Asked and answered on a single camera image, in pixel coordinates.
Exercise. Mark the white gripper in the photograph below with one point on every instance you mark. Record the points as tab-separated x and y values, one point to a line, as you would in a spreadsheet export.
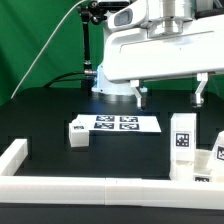
152	39

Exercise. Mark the white round stool seat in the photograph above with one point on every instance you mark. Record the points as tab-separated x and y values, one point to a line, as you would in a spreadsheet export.
196	170

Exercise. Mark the white marker sheet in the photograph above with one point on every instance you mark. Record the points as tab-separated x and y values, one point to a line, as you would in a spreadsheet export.
118	123

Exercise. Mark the black camera on mount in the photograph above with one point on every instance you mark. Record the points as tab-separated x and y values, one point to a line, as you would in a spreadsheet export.
110	4

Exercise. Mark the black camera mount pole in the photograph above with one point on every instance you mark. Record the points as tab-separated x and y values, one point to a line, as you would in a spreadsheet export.
90	13

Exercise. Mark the white left fence wall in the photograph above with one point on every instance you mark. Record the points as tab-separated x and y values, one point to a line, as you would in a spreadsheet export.
13	157

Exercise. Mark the white fence wall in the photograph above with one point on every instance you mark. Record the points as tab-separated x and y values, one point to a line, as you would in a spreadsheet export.
13	157
106	191

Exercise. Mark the white front fence wall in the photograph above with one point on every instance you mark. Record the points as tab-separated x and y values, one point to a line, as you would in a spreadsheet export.
106	191

